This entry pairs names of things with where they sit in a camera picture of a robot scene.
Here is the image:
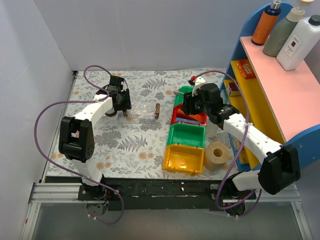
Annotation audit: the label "clear glass cup brown band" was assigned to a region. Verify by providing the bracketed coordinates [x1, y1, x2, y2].
[105, 111, 118, 119]

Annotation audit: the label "clear glass tray brown handles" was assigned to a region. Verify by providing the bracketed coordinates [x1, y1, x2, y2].
[123, 103, 161, 120]

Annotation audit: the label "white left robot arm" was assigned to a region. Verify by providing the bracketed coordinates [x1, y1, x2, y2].
[58, 75, 132, 200]

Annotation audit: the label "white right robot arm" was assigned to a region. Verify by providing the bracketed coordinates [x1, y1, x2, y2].
[181, 79, 301, 199]

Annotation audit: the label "orange toothpaste tube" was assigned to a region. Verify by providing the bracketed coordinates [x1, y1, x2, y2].
[176, 109, 207, 122]

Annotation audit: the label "blue toothpaste tube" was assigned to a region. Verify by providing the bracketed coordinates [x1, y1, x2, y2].
[175, 117, 202, 125]

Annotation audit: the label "red white small box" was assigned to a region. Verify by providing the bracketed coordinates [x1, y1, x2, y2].
[226, 82, 241, 97]

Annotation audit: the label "clear plastic cup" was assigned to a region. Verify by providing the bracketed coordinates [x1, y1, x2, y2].
[206, 120, 220, 137]

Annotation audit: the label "green plastic bin far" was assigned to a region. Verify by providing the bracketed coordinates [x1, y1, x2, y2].
[173, 86, 193, 106]

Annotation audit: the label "green plastic bin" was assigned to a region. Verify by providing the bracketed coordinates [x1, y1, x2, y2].
[173, 86, 193, 106]
[167, 122, 206, 148]

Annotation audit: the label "red plastic bin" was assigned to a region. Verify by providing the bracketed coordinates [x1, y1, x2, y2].
[170, 103, 207, 126]

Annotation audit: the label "green plastic bin near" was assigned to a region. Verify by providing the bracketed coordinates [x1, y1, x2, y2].
[167, 122, 206, 148]

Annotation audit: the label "orange soap box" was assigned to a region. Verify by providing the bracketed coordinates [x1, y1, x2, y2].
[236, 58, 256, 79]

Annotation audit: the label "toilet paper roll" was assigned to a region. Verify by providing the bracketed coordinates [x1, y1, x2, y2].
[203, 141, 230, 172]

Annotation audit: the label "yellow plastic bin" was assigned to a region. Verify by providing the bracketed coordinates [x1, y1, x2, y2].
[162, 143, 205, 176]

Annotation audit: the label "blue shelf unit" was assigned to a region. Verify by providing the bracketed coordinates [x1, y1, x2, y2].
[220, 7, 320, 176]

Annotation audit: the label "grey pump bottle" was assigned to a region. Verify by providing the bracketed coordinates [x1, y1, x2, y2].
[262, 0, 314, 57]

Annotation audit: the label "orange pump bottle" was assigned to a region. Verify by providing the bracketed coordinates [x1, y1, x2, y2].
[251, 0, 282, 46]

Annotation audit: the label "white square bottle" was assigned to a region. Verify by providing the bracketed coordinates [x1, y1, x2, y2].
[276, 14, 320, 71]

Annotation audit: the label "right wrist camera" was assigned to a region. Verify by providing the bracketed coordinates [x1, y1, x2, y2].
[188, 76, 207, 96]

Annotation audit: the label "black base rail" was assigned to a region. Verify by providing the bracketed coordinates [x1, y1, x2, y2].
[77, 176, 257, 213]

